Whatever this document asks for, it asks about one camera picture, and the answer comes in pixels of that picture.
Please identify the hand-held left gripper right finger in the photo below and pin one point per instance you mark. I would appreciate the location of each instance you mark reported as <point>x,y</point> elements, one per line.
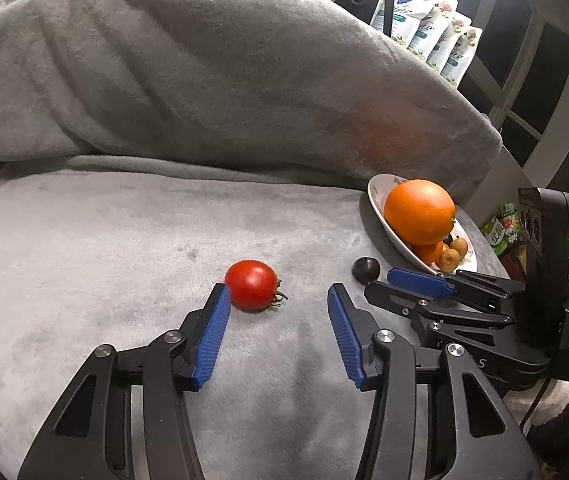
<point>347,340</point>

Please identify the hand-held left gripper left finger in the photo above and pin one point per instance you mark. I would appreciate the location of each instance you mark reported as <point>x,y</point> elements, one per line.
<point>212,340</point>

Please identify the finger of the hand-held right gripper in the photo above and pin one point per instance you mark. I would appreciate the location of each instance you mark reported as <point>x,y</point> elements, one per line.
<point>417,281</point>
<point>464,330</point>

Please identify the yellow loquat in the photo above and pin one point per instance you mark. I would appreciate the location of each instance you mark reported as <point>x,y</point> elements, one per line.
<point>459,246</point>
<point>449,259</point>

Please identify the dark chestnut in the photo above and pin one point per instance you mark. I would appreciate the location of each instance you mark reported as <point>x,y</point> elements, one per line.
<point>366,267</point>

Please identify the smooth orange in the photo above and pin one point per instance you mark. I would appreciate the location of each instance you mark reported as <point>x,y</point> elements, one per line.
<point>419,212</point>

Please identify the red tomato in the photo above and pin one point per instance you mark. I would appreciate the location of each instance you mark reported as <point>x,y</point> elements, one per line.
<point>252,282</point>

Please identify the floral white plate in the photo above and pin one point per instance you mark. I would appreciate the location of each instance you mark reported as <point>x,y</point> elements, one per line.
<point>378,205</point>

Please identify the small mandarin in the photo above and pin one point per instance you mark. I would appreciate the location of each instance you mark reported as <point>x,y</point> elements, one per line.
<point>429,254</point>

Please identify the red box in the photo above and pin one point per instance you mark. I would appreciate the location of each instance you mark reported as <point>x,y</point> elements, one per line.
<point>516,262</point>

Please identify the green printed box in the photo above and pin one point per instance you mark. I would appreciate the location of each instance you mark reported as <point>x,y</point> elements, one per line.
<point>501,230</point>

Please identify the grey fleece blanket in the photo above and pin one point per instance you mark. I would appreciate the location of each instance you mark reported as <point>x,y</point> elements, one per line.
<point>164,110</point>

